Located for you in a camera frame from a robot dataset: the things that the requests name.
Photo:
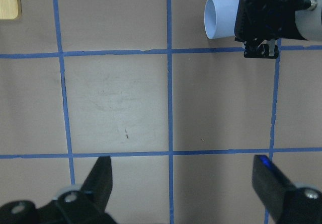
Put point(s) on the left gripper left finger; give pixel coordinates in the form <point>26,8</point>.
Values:
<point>99,183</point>

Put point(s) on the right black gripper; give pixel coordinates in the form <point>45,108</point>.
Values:
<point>260,20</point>

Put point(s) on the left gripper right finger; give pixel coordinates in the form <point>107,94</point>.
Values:
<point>285,201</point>

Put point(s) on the light blue plastic cup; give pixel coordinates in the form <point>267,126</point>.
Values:
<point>220,18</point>

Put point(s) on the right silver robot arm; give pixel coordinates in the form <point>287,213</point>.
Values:
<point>308,22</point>

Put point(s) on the wooden mug tree stand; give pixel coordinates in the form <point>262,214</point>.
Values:
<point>10,9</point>

